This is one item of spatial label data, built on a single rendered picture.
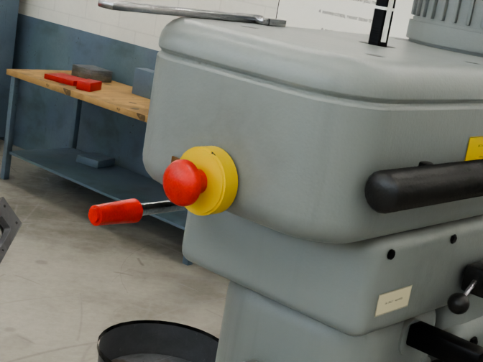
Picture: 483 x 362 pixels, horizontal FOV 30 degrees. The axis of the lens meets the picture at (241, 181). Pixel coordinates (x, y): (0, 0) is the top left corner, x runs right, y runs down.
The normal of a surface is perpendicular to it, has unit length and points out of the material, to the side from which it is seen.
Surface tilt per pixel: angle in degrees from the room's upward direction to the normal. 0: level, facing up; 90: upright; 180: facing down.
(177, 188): 92
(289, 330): 90
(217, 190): 90
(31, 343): 0
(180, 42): 81
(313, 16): 90
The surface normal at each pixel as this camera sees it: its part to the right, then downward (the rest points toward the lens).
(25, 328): 0.16, -0.96
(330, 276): -0.65, 0.07
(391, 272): 0.74, 0.27
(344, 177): 0.16, 0.26
